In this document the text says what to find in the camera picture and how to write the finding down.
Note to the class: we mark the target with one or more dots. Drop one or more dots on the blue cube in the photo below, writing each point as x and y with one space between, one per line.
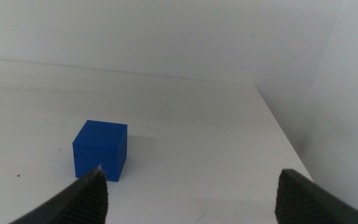
99 149

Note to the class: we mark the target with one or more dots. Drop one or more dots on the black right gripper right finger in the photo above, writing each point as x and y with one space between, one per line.
306 202

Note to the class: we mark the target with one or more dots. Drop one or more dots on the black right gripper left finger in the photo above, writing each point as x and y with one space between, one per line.
79 202

